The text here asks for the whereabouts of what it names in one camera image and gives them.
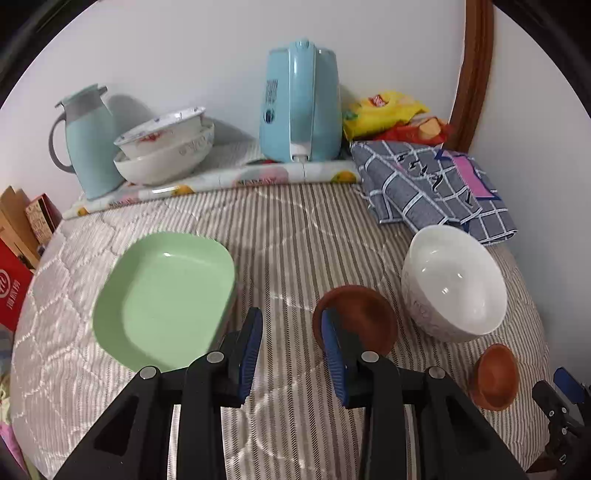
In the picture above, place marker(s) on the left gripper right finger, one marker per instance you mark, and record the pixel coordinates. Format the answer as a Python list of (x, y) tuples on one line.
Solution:
[(412, 418)]

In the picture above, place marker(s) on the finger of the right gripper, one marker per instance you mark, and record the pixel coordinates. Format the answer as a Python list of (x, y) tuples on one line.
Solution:
[(574, 390)]

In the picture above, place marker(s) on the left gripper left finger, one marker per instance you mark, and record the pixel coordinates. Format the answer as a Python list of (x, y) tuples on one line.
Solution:
[(130, 440)]

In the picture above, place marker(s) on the light green square plate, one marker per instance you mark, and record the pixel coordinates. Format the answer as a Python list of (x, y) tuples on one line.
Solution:
[(166, 301)]

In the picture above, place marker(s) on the plain white bowl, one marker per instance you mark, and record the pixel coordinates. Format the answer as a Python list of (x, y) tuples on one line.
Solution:
[(452, 286)]

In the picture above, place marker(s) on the brown wooden small bowl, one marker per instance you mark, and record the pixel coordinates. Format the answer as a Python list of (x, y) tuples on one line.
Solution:
[(362, 311)]

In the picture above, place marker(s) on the red paper bag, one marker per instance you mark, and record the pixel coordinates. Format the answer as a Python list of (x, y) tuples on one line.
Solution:
[(15, 279)]

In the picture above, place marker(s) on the brown cardboard box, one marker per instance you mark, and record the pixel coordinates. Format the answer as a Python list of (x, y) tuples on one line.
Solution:
[(16, 231)]

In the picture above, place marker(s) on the patterned brown box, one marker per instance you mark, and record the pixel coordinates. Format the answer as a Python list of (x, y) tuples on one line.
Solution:
[(43, 218)]

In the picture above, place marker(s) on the striped quilted table cover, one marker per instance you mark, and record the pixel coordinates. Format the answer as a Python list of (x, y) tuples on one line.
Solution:
[(291, 244)]

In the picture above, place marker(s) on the grey checked folded cloth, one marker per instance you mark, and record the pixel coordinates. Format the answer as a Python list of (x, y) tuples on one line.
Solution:
[(421, 186)]

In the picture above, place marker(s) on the large white patterned bowl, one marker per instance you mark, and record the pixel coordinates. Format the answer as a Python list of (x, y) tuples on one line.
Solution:
[(169, 164)]

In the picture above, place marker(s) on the fruit print plastic mat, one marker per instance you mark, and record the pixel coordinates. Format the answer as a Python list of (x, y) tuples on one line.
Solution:
[(255, 175)]

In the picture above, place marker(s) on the red snack bag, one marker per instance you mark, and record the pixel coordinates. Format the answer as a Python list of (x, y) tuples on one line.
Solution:
[(430, 131)]

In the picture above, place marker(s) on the white bowl with red bat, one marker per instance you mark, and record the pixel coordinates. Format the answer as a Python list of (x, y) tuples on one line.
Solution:
[(161, 132)]

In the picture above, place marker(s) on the light blue thermos jug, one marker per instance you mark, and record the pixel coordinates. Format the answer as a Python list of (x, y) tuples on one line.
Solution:
[(90, 132)]

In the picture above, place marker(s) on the yellow snack bag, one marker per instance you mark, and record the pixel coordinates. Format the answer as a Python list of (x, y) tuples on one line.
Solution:
[(378, 113)]

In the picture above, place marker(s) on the light blue electric kettle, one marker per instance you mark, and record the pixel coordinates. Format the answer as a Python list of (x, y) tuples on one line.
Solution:
[(301, 118)]

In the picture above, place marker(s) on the brown wooden door frame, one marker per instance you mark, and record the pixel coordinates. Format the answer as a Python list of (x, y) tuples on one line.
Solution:
[(474, 73)]

